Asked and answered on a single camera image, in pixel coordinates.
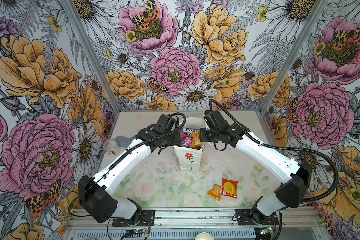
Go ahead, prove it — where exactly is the purple Fox's candy bag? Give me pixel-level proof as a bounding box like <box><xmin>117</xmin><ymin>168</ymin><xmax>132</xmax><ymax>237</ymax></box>
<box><xmin>179</xmin><ymin>128</ymin><xmax>200</xmax><ymax>148</ymax></box>

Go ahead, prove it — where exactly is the small orange snack packet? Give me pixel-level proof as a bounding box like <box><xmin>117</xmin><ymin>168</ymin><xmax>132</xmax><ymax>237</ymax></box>
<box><xmin>191</xmin><ymin>132</ymin><xmax>204</xmax><ymax>150</ymax></box>

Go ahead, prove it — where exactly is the white paper bag red flower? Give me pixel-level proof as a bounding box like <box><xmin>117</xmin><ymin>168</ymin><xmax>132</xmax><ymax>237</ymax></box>
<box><xmin>174</xmin><ymin>117</ymin><xmax>205</xmax><ymax>172</ymax></box>

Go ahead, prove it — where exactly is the red orange snack packet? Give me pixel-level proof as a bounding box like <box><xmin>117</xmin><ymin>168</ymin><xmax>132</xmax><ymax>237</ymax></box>
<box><xmin>222</xmin><ymin>179</ymin><xmax>238</xmax><ymax>199</ymax></box>

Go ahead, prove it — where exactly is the orange twisted candy wrapper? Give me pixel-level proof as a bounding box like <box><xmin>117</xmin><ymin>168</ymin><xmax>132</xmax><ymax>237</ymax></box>
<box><xmin>208</xmin><ymin>185</ymin><xmax>222</xmax><ymax>201</ymax></box>

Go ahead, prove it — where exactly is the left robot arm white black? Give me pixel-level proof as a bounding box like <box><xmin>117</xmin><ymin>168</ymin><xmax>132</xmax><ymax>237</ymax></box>
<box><xmin>79</xmin><ymin>129</ymin><xmax>180</xmax><ymax>223</ymax></box>

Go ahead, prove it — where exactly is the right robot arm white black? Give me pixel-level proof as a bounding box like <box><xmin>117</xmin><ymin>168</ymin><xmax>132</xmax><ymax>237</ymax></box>
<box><xmin>200</xmin><ymin>125</ymin><xmax>312</xmax><ymax>219</ymax></box>

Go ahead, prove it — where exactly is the blue oval sponge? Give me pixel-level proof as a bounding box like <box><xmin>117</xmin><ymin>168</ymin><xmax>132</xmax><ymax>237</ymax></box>
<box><xmin>115</xmin><ymin>136</ymin><xmax>134</xmax><ymax>149</ymax></box>

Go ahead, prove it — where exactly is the clear plastic cup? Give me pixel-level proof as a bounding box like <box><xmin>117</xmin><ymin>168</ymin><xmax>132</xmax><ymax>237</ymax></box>
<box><xmin>103</xmin><ymin>139</ymin><xmax>121</xmax><ymax>156</ymax></box>

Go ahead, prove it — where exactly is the white paper cup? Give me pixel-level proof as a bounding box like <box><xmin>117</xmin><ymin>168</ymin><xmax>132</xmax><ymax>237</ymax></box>
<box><xmin>195</xmin><ymin>232</ymin><xmax>215</xmax><ymax>240</ymax></box>

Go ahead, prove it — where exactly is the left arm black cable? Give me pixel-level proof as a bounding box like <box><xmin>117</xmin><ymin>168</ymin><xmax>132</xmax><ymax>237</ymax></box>
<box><xmin>67</xmin><ymin>112</ymin><xmax>187</xmax><ymax>217</ymax></box>

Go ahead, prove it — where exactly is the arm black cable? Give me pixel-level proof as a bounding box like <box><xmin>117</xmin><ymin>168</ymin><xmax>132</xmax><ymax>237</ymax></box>
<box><xmin>67</xmin><ymin>112</ymin><xmax>187</xmax><ymax>217</ymax></box>
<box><xmin>209</xmin><ymin>98</ymin><xmax>339</xmax><ymax>203</ymax></box>

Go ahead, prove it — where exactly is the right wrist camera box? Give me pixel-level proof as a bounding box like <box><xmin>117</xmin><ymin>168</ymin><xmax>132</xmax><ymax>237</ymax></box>
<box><xmin>204</xmin><ymin>111</ymin><xmax>230</xmax><ymax>131</ymax></box>

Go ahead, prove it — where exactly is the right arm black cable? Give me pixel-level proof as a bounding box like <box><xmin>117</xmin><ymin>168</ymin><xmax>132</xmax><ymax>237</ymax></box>
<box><xmin>209</xmin><ymin>98</ymin><xmax>339</xmax><ymax>203</ymax></box>

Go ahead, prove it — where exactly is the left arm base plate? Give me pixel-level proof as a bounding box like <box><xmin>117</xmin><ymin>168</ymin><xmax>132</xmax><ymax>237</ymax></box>
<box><xmin>112</xmin><ymin>210</ymin><xmax>156</xmax><ymax>227</ymax></box>

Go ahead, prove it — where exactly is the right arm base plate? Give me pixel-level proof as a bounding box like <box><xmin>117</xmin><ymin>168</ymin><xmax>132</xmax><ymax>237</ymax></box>
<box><xmin>234</xmin><ymin>209</ymin><xmax>280</xmax><ymax>226</ymax></box>

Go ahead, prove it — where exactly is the aluminium front rail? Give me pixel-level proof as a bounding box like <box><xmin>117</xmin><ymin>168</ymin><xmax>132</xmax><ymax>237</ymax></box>
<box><xmin>64</xmin><ymin>207</ymin><xmax>330</xmax><ymax>240</ymax></box>

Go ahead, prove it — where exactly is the right metal corner post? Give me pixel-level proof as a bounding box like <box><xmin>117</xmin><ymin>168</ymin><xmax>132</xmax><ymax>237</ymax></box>
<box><xmin>260</xmin><ymin>1</ymin><xmax>328</xmax><ymax>115</ymax></box>

